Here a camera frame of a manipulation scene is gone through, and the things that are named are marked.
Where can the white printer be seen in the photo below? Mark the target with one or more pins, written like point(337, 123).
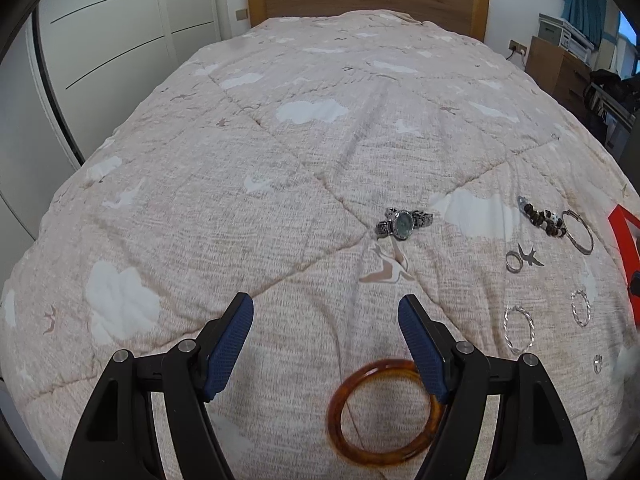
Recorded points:
point(555, 30)

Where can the bed with beige quilt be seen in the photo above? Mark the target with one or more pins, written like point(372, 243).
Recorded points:
point(250, 160)

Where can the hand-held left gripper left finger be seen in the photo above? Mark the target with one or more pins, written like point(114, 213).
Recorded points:
point(230, 350)

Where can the wall socket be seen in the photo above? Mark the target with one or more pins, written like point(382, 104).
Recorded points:
point(518, 48)

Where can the amber bangle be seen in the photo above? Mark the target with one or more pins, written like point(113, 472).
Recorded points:
point(334, 412)

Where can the red jewelry box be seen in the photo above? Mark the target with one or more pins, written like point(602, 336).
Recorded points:
point(620, 230)

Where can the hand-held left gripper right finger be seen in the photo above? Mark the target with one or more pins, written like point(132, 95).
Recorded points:
point(420, 350)

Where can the thin silver bangle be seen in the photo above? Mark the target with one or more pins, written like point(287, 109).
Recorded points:
point(570, 213)

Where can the black bag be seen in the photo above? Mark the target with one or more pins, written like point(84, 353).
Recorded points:
point(607, 90)

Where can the window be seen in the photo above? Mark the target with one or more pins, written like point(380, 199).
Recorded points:
point(627, 35)

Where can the wall switch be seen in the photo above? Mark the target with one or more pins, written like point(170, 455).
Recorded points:
point(241, 13)

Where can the white wardrobe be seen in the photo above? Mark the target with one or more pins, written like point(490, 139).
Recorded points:
point(125, 35)

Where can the teal curtain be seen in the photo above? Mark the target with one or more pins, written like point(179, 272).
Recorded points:
point(585, 0)

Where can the twisted silver hoop earring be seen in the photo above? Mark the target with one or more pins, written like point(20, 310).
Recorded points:
point(506, 332)
point(574, 305)

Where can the silver wristwatch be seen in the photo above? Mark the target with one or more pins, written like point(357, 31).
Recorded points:
point(402, 224)

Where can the wooden cabinet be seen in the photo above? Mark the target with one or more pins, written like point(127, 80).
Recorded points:
point(550, 65)

